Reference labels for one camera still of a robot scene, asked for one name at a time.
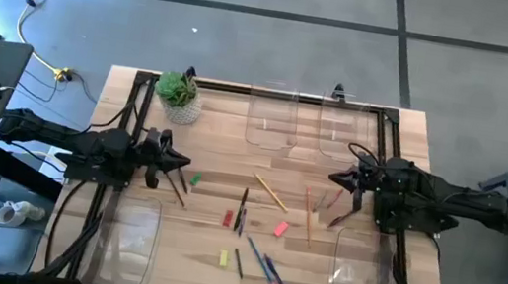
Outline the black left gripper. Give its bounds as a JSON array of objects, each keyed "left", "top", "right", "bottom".
[{"left": 130, "top": 124, "right": 195, "bottom": 194}]

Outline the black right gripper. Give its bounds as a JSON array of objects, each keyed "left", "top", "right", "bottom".
[{"left": 324, "top": 147, "right": 386, "bottom": 215}]

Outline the red crayon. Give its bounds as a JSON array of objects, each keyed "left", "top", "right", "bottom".
[{"left": 326, "top": 186, "right": 345, "bottom": 212}]

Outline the dark brown crayon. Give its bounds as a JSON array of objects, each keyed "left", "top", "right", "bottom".
[{"left": 175, "top": 167, "right": 192, "bottom": 195}]

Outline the grey pen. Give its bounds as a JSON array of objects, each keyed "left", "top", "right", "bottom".
[{"left": 312, "top": 188, "right": 328, "bottom": 215}]

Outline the dark pen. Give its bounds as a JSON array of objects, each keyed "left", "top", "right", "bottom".
[{"left": 327, "top": 206, "right": 358, "bottom": 232}]

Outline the orange pencil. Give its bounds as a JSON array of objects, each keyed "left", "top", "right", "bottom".
[{"left": 297, "top": 185, "right": 321, "bottom": 249}]

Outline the yellow pencil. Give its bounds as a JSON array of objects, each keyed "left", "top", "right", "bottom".
[{"left": 248, "top": 172, "right": 294, "bottom": 213}]

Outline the red eraser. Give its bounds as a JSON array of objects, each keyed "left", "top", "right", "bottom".
[{"left": 221, "top": 208, "right": 236, "bottom": 229}]

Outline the pink eraser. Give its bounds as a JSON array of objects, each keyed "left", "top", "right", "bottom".
[{"left": 272, "top": 220, "right": 291, "bottom": 240}]

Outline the black pen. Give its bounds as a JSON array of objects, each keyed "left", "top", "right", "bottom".
[{"left": 233, "top": 185, "right": 251, "bottom": 233}]

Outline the blue colored pencil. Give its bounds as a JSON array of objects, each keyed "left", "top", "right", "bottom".
[{"left": 239, "top": 234, "right": 285, "bottom": 284}]

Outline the blue pen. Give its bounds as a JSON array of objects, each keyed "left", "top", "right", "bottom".
[{"left": 259, "top": 254, "right": 296, "bottom": 284}]

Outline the white triangle-patterned plant pot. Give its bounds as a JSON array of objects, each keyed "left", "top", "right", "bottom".
[{"left": 156, "top": 86, "right": 205, "bottom": 129}]

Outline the clear plastic bin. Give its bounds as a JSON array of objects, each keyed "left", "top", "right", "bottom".
[
  {"left": 314, "top": 89, "right": 376, "bottom": 167},
  {"left": 82, "top": 186, "right": 166, "bottom": 284},
  {"left": 242, "top": 81, "right": 305, "bottom": 155},
  {"left": 328, "top": 223, "right": 411, "bottom": 284}
]

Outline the green succulent plant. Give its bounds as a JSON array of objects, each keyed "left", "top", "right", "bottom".
[{"left": 153, "top": 68, "right": 201, "bottom": 110}]

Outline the white plastic object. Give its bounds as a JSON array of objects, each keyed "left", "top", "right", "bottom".
[{"left": 0, "top": 197, "right": 48, "bottom": 232}]

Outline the black right camera cable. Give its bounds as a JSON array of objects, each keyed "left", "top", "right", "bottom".
[{"left": 343, "top": 141, "right": 384, "bottom": 170}]

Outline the black camera cable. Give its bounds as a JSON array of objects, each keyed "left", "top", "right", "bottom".
[
  {"left": 85, "top": 67, "right": 153, "bottom": 140},
  {"left": 343, "top": 141, "right": 384, "bottom": 170}
]

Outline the black left camera cable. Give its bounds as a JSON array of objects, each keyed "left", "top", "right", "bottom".
[{"left": 85, "top": 67, "right": 153, "bottom": 140}]

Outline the yellow floor cable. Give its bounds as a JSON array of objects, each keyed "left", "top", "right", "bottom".
[{"left": 3, "top": 0, "right": 86, "bottom": 84}]

